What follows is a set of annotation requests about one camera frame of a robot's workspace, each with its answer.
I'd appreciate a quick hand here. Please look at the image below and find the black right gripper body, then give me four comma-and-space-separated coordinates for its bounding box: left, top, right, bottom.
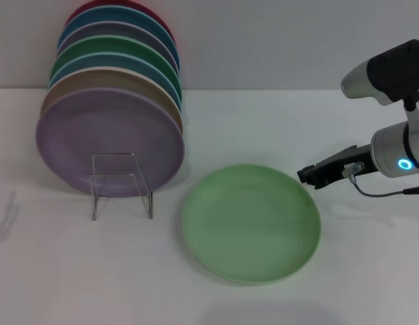
311, 143, 378, 191

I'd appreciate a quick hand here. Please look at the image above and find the light green plate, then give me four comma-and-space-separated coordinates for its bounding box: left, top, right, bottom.
181, 163, 322, 284

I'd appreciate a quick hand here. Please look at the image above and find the clear acrylic plate rack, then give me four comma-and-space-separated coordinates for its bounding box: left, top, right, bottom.
89, 152, 154, 221

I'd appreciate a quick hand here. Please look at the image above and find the lilac plate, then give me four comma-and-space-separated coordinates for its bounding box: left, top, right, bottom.
35, 85, 186, 198

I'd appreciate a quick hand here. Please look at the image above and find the light blue plate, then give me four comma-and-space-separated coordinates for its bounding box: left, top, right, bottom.
47, 50, 183, 106

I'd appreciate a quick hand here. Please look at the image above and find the beige plate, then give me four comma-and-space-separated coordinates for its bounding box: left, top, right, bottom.
39, 66, 185, 136

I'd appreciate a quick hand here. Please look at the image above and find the dark green plate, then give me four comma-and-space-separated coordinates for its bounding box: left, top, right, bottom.
49, 33, 182, 93

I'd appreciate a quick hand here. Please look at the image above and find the grey purple plate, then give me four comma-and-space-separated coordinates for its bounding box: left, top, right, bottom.
56, 20, 181, 74

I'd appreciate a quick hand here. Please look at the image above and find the dark blue plate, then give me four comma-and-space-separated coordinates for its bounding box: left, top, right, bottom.
57, 5, 180, 68

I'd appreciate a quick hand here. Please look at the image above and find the red plate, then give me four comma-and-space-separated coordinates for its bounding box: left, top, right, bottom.
64, 0, 177, 48

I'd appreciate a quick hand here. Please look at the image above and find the grey right gripper cable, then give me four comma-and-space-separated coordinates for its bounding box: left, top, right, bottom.
343, 161, 419, 198

